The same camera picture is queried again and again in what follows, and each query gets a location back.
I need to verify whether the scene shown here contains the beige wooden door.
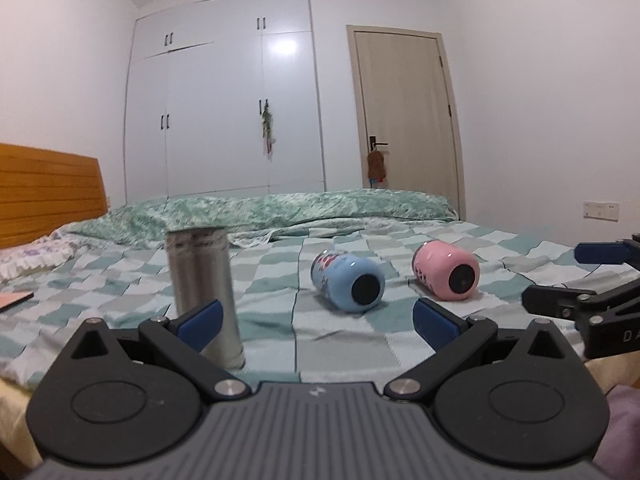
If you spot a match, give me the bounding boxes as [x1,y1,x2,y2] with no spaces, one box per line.
[346,25,466,219]

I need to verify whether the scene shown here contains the stainless steel cup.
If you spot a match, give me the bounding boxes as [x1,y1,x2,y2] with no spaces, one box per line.
[165,226,245,370]

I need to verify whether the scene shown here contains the floral ruffled pillow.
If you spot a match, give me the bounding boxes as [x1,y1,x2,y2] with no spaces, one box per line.
[0,236,77,283]

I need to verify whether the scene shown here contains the orange wooden headboard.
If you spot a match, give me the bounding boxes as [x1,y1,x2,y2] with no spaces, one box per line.
[0,143,107,249]

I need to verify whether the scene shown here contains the white wardrobe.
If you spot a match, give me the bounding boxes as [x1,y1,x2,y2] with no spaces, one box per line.
[124,0,326,203]

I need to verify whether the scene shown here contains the pink cup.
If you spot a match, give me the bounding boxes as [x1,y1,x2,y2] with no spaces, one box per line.
[411,240,480,301]

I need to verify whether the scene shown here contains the pink book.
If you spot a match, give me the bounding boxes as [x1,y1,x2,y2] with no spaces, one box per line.
[0,292,34,311]

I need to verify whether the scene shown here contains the green hanging ornament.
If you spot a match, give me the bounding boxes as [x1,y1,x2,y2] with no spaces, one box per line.
[260,99,274,159]

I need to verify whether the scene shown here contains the green floral quilt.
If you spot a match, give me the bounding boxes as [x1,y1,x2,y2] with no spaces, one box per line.
[60,188,459,247]

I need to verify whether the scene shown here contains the white wall socket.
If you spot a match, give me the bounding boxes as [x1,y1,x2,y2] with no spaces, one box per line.
[584,202,620,222]

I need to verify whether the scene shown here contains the blue cartoon sticker cup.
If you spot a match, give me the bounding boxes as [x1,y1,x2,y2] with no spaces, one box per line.
[310,250,385,314]

